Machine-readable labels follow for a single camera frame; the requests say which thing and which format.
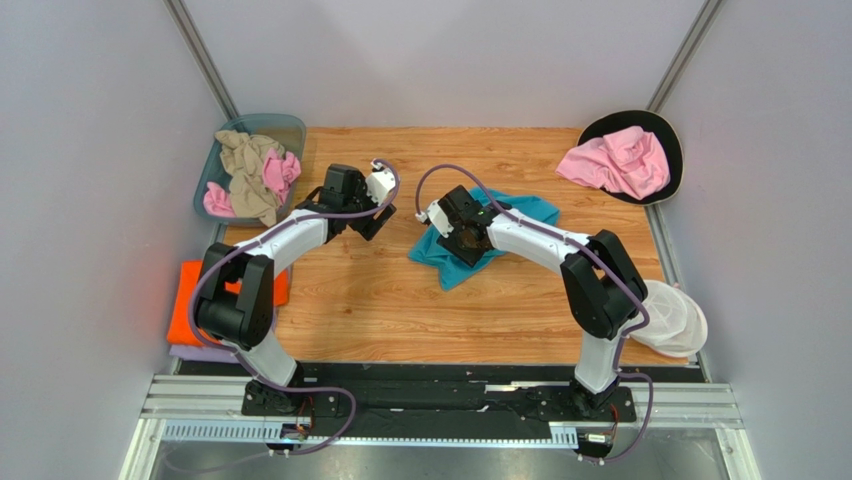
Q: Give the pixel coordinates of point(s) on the right aluminium wall profile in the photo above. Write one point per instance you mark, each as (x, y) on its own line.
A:
(688, 47)

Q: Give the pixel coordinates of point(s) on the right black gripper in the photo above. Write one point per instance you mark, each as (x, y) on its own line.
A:
(462, 242)

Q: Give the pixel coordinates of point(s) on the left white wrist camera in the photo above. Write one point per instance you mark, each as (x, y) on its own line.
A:
(381, 182)

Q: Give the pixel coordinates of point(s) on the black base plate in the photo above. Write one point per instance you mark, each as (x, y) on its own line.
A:
(441, 401)

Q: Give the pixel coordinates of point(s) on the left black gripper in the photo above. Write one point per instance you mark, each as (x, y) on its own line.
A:
(371, 227)

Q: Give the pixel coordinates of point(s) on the teal t shirt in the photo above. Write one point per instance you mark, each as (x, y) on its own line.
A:
(451, 271)

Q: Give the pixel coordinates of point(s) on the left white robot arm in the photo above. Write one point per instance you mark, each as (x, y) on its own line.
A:
(232, 308)

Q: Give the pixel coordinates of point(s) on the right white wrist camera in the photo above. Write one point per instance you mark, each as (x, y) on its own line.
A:
(435, 216)

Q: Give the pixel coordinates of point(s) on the left aluminium wall profile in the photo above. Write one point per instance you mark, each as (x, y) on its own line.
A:
(192, 37)

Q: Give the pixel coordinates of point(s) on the beige t shirt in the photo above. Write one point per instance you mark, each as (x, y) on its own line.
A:
(243, 158)

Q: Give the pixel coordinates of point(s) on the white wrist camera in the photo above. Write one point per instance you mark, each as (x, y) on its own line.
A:
(435, 216)
(381, 182)

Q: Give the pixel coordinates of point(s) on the aluminium frame rail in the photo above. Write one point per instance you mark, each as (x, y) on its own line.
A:
(193, 408)

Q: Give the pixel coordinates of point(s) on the aluminium wall profile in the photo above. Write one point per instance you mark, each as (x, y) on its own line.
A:
(688, 47)
(192, 37)

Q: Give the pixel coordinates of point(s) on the white mesh basket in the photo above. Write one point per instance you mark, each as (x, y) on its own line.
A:
(677, 328)

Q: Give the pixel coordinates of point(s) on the folded orange t shirt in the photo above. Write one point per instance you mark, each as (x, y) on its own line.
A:
(179, 332)

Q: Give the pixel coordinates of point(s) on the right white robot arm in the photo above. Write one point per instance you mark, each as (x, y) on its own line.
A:
(603, 287)

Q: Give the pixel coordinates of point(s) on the pink t shirt on tray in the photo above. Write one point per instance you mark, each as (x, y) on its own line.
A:
(630, 161)

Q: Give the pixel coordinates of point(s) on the translucent grey plastic bin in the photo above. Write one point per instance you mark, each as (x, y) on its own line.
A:
(288, 130)

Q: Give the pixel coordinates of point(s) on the pink t shirt in bin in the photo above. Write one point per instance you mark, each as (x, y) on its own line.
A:
(279, 174)

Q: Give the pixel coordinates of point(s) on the black round tray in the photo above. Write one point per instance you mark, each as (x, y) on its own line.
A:
(665, 133)

